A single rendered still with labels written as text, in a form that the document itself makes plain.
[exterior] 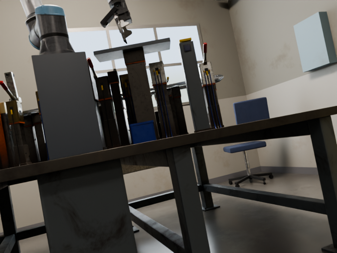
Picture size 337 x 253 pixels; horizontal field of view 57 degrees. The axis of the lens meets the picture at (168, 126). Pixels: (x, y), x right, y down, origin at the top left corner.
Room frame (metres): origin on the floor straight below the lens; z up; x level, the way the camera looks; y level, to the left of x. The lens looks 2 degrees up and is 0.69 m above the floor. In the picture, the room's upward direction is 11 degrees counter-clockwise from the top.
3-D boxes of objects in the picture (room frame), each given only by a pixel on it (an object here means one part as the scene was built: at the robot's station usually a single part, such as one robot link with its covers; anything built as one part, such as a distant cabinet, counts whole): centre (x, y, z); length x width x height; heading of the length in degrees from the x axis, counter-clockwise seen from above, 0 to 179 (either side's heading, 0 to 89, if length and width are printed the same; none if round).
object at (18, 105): (1.65, 0.80, 0.87); 0.10 x 0.07 x 0.35; 2
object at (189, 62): (1.52, -0.16, 0.92); 0.08 x 0.08 x 0.44; 2
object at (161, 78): (1.67, 0.00, 0.90); 0.13 x 0.08 x 0.41; 2
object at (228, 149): (3.70, -0.84, 0.48); 0.56 x 0.53 x 0.96; 21
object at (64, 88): (1.27, 0.40, 0.90); 0.20 x 0.20 x 0.40; 21
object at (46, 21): (1.28, 0.40, 1.27); 0.13 x 0.12 x 0.14; 34
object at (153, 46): (1.51, 0.10, 1.16); 0.37 x 0.14 x 0.02; 92
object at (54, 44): (1.27, 0.40, 1.15); 0.15 x 0.15 x 0.10
